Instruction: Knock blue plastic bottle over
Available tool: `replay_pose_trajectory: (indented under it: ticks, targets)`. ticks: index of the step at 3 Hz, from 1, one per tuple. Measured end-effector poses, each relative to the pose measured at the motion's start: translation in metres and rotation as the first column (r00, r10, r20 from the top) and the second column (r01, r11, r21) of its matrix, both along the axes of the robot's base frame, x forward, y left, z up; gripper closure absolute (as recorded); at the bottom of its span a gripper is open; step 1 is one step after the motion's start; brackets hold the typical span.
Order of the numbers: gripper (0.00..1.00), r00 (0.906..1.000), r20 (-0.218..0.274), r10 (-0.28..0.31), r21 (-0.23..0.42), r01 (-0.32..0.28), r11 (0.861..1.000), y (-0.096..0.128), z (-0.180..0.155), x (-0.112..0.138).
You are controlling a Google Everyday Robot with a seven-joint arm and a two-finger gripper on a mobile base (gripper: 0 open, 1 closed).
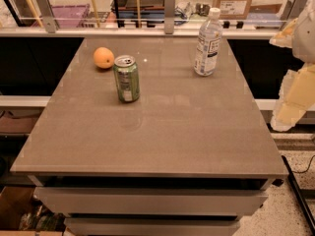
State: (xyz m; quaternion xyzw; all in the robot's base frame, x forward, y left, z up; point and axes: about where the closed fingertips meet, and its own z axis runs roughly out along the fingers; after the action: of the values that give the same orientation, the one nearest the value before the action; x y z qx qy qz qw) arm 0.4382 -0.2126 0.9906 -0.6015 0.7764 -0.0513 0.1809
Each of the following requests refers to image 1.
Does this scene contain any metal bracket right post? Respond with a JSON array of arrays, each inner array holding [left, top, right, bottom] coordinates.
[[281, 0, 308, 30]]

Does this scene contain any orange fruit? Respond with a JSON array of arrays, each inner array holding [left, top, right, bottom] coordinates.
[[94, 47, 114, 69]]

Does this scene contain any purple plastic crate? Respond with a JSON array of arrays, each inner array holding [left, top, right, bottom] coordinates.
[[31, 4, 90, 29]]

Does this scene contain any dark tray with items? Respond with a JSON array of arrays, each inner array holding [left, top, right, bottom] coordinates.
[[111, 0, 164, 21]]

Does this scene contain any metal bracket centre post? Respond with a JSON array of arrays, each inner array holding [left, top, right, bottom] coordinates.
[[164, 0, 175, 34]]

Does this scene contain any clear plastic water bottle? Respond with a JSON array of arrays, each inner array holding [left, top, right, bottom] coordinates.
[[194, 8, 222, 76]]

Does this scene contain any green soda can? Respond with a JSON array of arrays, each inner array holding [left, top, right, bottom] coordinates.
[[113, 55, 140, 102]]

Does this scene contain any metal bracket left post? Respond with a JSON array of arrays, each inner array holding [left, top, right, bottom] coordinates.
[[36, 0, 58, 33]]

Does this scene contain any metal bracket post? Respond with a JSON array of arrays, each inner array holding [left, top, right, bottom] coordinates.
[[164, 0, 175, 34], [281, 0, 308, 30], [36, 0, 58, 33]]

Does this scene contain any black floor cable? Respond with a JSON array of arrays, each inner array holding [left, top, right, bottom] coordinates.
[[291, 154, 315, 175]]

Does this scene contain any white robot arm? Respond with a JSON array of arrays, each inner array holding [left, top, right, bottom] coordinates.
[[270, 0, 315, 132]]

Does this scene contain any cardboard box on floor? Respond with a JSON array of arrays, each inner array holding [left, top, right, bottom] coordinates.
[[0, 187, 65, 236]]

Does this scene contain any grey drawer cabinet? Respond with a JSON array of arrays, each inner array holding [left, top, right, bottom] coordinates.
[[34, 187, 268, 236]]

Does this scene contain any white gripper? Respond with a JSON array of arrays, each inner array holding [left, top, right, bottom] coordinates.
[[269, 18, 315, 132]]

